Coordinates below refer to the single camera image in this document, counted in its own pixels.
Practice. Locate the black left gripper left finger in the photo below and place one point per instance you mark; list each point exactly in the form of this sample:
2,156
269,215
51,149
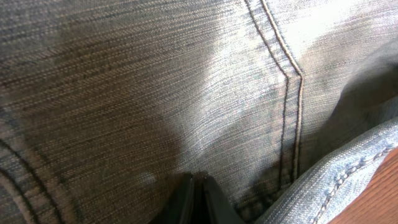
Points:
178,209

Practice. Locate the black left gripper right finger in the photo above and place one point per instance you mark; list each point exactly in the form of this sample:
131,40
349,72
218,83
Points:
219,207

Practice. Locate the light blue denim shorts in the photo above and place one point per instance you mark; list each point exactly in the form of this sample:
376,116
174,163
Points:
291,106

